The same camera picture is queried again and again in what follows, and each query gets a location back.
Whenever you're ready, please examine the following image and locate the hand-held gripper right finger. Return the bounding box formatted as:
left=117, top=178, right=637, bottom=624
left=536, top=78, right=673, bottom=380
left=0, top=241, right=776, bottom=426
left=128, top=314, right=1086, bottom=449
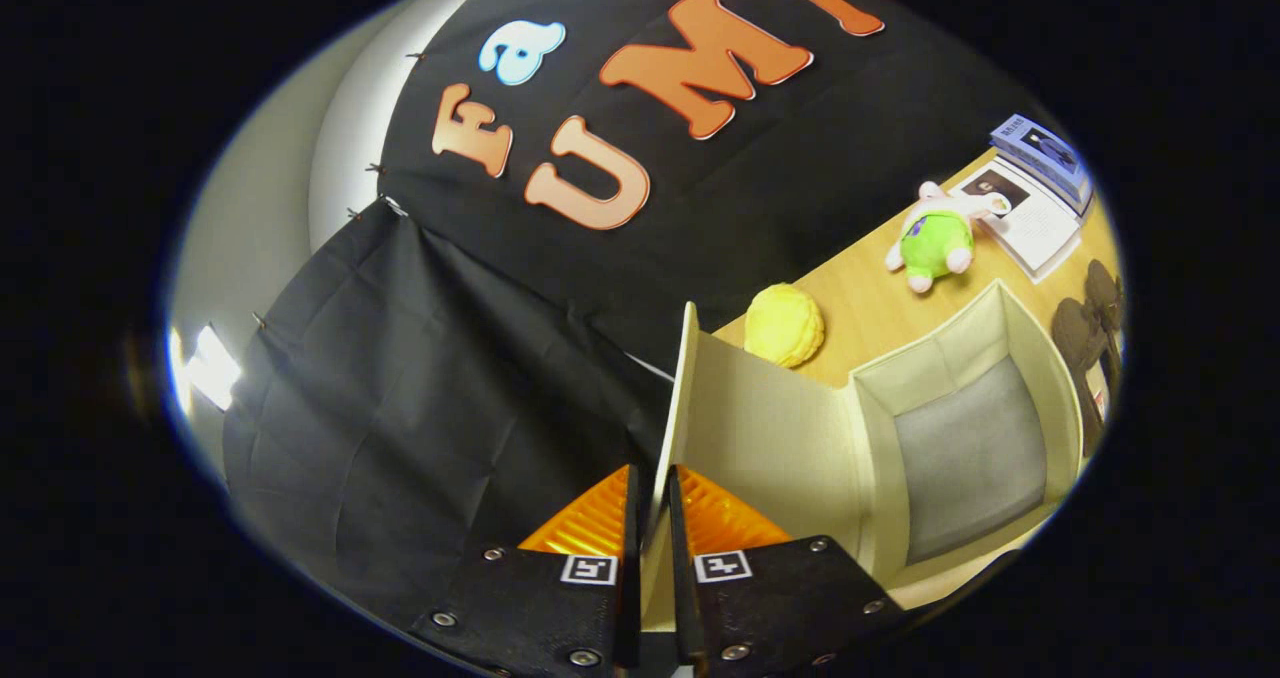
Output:
left=666, top=464, right=909, bottom=678

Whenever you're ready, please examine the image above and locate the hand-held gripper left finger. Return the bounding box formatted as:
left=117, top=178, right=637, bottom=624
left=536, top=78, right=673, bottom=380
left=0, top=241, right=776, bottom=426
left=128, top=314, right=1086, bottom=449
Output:
left=410, top=463, right=643, bottom=678

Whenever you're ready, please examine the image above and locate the beige storage box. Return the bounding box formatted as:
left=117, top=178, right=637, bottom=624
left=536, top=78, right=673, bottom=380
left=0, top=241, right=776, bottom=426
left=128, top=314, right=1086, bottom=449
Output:
left=640, top=278, right=1087, bottom=631

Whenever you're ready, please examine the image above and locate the brown felt shoe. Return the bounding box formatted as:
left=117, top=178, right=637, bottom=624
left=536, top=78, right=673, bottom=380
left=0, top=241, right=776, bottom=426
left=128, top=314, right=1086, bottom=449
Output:
left=1084, top=258, right=1127, bottom=337
left=1050, top=296, right=1113, bottom=456

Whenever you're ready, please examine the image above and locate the yellow plush ball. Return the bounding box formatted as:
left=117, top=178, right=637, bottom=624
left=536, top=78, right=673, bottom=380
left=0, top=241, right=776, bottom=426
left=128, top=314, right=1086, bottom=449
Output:
left=743, top=283, right=828, bottom=370

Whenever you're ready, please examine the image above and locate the black backdrop cloth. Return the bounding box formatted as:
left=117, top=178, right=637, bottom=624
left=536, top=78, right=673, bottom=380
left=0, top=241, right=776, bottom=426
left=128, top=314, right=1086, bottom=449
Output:
left=222, top=0, right=1061, bottom=639

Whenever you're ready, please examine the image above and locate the pink and green plush toy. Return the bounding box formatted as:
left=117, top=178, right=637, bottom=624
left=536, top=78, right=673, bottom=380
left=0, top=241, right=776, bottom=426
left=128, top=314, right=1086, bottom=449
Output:
left=884, top=180, right=1007, bottom=294

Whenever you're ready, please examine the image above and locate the white portrait book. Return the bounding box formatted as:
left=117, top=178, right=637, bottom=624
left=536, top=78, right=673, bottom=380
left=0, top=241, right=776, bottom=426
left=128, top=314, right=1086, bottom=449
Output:
left=950, top=156, right=1084, bottom=285

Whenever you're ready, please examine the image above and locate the light blue book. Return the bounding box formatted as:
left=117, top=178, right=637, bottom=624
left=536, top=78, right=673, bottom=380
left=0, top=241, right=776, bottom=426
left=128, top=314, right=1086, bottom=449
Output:
left=989, top=113, right=1094, bottom=214

